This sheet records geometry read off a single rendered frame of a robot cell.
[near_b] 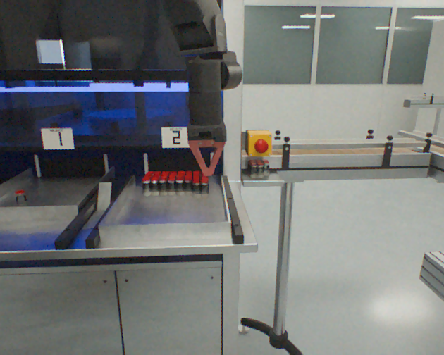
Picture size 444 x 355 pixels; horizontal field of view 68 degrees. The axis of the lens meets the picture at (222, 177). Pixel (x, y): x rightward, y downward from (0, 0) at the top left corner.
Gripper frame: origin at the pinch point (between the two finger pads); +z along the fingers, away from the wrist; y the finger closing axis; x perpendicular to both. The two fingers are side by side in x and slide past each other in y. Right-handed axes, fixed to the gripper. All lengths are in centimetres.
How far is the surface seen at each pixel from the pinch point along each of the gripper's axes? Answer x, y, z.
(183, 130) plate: 6.7, 37.3, -1.2
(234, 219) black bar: -5.2, 4.7, 12.5
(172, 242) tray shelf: 7.6, -1.2, 14.0
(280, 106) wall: -126, 498, 46
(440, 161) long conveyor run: -80, 46, 14
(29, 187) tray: 52, 34, 13
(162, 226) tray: 9.4, 0.0, 11.0
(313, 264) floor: -67, 127, 107
